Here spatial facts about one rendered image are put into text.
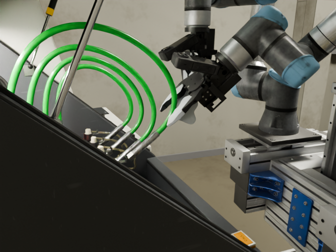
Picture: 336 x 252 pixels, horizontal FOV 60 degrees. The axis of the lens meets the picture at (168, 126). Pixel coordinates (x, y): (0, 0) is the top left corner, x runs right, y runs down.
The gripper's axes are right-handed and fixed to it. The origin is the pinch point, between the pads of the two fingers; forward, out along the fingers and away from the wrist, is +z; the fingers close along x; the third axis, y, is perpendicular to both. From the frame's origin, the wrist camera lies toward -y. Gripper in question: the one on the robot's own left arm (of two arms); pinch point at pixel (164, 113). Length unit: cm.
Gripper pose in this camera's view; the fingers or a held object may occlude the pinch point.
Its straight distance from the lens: 74.0
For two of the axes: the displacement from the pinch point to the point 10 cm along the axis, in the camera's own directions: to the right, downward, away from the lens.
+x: -2.3, -5.0, 8.3
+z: -7.1, 6.8, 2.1
